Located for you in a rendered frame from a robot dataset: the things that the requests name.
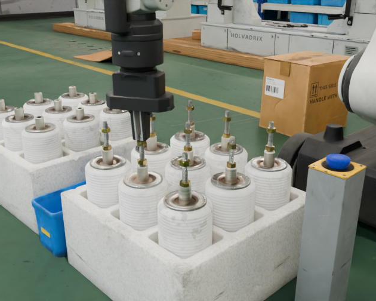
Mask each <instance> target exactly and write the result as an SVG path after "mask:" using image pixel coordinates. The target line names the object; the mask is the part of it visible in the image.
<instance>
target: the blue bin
mask: <svg viewBox="0 0 376 301"><path fill-rule="evenodd" d="M86 184H87V183H86V180H85V181H83V182H79V183H76V184H74V185H70V186H67V187H65V188H62V189H59V190H56V191H53V192H50V193H46V194H44V195H41V196H37V197H36V198H34V199H33V200H32V201H31V202H32V207H33V208H34V209H35V215H36V221H37V225H38V231H39V236H40V240H41V244H42V245H43V246H44V247H45V248H46V249H47V250H49V251H50V252H51V253H52V254H53V255H55V256H56V257H64V256H67V246H66V236H65V230H64V220H63V209H62V203H61V193H62V192H65V191H68V190H71V189H76V188H77V187H80V186H82V185H86Z"/></svg>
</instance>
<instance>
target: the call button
mask: <svg viewBox="0 0 376 301"><path fill-rule="evenodd" d="M326 162H327V163H328V166H330V167H331V168H336V169H345V168H347V166H348V165H350V163H351V159H350V158H349V157H348V156H347V155H343V154H339V153H332V154H329V155H327V156H326Z"/></svg>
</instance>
